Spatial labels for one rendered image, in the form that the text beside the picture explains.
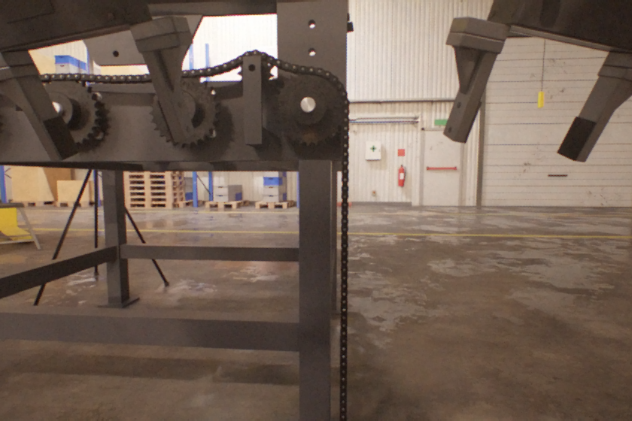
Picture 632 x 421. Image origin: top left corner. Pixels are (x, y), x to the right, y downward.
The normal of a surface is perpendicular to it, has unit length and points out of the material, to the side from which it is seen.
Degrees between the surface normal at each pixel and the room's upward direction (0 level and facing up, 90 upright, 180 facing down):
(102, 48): 90
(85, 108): 90
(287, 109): 90
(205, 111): 90
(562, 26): 113
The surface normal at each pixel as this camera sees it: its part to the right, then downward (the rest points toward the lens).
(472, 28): 0.07, 0.48
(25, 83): 0.98, -0.11
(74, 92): -0.08, 0.09
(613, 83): -0.98, -0.12
